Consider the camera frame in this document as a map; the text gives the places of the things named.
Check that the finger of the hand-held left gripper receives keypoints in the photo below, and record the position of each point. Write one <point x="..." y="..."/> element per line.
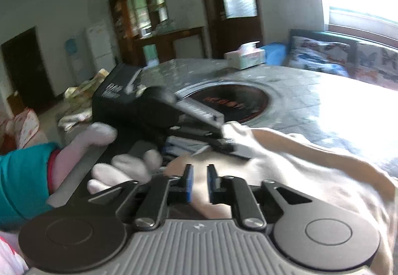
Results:
<point x="199" y="111"/>
<point x="214" y="144"/>

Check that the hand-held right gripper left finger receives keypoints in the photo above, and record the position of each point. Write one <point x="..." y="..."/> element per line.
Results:
<point x="188" y="185"/>

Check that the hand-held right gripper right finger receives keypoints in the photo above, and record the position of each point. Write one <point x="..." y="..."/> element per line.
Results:
<point x="213" y="186"/>

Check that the cream cloth garment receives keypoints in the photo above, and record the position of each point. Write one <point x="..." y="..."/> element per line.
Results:
<point x="295" y="169"/>

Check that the person's left forearm teal sleeve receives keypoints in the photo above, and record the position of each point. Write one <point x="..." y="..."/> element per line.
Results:
<point x="25" y="181"/>

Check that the person's left hand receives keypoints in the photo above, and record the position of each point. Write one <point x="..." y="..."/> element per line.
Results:
<point x="124" y="169"/>

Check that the round dark cooktop plate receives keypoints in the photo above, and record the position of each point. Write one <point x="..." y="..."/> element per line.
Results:
<point x="230" y="102"/>

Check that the pile of light cloths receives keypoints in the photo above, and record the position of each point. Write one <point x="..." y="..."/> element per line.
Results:
<point x="82" y="97"/>

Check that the white refrigerator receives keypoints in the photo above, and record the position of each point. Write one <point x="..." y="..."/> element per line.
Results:
<point x="99" y="46"/>

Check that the water dispenser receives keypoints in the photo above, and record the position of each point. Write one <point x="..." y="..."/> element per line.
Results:
<point x="74" y="58"/>

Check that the tissue box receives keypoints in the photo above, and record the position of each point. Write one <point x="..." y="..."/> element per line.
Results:
<point x="245" y="55"/>

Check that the wooden display cabinet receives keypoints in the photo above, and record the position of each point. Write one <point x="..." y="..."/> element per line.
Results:
<point x="146" y="20"/>

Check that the blue plastic container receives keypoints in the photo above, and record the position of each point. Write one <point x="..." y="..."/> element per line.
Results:
<point x="275" y="53"/>

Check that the floral pink pillow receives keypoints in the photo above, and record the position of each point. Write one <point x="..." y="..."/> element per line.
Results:
<point x="26" y="128"/>

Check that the butterfly print cushion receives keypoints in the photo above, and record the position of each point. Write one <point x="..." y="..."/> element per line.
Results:
<point x="377" y="65"/>
<point x="318" y="55"/>

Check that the person's pink clothing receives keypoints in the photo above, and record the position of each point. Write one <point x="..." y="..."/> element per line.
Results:
<point x="11" y="256"/>

